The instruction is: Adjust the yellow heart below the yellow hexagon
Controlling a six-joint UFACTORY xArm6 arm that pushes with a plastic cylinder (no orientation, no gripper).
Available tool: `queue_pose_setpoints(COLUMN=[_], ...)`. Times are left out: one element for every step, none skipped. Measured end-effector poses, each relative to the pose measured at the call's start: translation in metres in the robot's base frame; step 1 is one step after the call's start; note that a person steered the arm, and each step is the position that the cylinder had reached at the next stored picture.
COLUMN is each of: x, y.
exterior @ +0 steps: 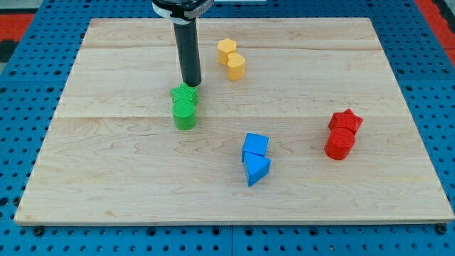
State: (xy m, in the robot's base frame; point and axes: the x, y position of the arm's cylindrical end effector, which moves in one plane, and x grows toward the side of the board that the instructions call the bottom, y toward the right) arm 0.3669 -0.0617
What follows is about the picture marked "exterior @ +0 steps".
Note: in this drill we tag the green cylinder block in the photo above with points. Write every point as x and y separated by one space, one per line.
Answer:
184 114

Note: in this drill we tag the red cylinder block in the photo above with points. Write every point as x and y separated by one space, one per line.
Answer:
339 143

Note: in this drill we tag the green star block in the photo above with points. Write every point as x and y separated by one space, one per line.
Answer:
185 92

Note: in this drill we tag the light wooden board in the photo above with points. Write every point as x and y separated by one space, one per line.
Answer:
113 156

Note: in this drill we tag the red star block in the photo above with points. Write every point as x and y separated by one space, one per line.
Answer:
347 120

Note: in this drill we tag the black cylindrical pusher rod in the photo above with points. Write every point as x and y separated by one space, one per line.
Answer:
188 52

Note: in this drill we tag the yellow hexagon block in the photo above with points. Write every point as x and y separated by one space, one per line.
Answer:
224 48

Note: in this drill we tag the blue cube block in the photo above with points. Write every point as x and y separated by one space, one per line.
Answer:
255 144

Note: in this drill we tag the blue triangle block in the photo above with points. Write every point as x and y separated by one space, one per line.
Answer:
256 167

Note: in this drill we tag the yellow heart block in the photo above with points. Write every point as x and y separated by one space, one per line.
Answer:
235 66

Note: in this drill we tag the silver black robot flange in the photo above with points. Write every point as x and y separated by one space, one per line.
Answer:
181 12

